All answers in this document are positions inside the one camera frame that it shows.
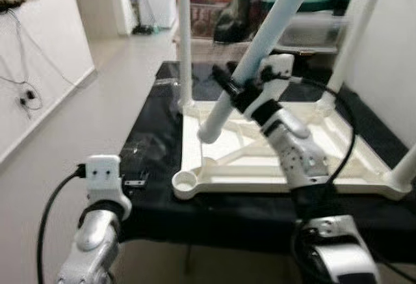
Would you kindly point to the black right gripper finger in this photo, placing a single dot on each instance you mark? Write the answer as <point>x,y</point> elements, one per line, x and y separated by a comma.
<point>226,80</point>

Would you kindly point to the white plastic table top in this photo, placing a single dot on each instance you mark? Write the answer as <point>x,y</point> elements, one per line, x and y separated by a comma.
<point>227,160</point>

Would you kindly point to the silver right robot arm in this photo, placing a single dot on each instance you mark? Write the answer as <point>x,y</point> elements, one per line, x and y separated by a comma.
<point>299,154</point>

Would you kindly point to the crumpled clear tape patch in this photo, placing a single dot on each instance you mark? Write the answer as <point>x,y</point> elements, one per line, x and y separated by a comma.
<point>138,149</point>

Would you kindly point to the patterned bench cloth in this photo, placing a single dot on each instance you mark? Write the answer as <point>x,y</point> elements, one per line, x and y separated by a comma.
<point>208,47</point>

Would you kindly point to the black tablecloth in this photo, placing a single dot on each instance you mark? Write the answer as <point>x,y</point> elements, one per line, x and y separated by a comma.
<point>195,219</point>

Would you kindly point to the clear plastic container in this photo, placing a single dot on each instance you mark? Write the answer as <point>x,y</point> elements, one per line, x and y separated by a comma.
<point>312,30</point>

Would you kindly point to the floor mop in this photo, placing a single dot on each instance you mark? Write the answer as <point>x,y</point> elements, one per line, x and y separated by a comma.
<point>144,30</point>

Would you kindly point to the green round lid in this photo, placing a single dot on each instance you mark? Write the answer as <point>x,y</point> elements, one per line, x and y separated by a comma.
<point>325,1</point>

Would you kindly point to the black power adapter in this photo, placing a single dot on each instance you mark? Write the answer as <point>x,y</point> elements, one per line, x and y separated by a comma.
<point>27,94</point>

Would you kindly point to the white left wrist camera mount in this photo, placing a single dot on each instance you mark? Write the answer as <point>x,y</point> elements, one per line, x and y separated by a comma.
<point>104,170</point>

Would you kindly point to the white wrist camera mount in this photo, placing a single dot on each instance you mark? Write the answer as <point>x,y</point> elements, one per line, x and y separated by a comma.
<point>281,66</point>
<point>104,170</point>

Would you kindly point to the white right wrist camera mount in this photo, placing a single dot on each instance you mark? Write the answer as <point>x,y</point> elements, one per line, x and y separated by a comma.
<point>281,66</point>

